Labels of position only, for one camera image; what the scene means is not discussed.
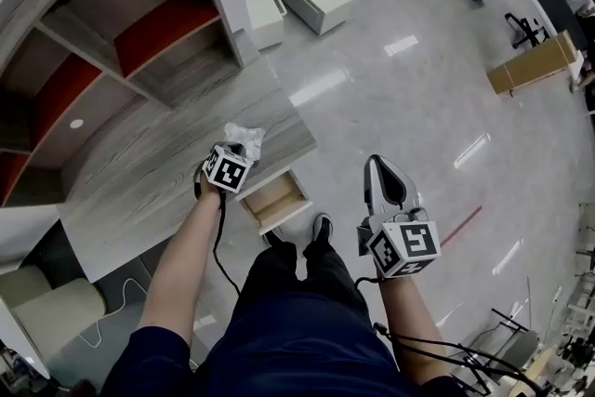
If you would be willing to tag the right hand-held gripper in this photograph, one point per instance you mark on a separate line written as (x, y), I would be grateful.
(409, 246)

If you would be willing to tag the wooden desk drawer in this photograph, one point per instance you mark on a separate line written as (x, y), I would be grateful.
(279, 200)

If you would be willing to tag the beige cushioned seat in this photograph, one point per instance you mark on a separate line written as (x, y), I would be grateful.
(56, 307)

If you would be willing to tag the white round desk grommet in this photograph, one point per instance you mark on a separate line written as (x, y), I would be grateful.
(76, 123)

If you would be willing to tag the narrow white pedestal cabinet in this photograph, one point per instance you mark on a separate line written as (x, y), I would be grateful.
(261, 11)

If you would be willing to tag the black metal stand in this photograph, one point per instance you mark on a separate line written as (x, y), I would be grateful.
(504, 330)

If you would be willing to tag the black office chair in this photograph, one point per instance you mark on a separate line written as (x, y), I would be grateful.
(527, 30)

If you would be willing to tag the person's right shoe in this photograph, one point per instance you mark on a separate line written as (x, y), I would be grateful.
(321, 225)

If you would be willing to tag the grey shelf unit red panels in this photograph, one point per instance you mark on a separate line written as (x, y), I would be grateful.
(139, 42)

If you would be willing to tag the person's left forearm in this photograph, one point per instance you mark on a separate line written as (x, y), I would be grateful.
(183, 260)

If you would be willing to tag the grey wooden desk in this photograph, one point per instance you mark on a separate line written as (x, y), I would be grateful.
(162, 181)

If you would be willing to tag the person's shoe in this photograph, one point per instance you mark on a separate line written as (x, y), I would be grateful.
(321, 225)
(274, 237)

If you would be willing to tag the person's right forearm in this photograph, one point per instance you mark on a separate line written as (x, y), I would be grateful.
(409, 321)

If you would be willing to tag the person's left shoe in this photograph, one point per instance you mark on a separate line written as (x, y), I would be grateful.
(274, 237)

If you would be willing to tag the person's dark blue shirt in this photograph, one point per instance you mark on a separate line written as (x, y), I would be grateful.
(149, 362)

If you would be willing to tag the long cardboard box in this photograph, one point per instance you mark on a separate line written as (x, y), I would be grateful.
(534, 65)

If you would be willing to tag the person's dark trousers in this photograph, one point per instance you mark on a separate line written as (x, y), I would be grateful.
(302, 302)

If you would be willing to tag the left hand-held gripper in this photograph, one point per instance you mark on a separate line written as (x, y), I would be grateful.
(228, 172)

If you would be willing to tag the white paper item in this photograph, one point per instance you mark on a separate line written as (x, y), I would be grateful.
(246, 137)

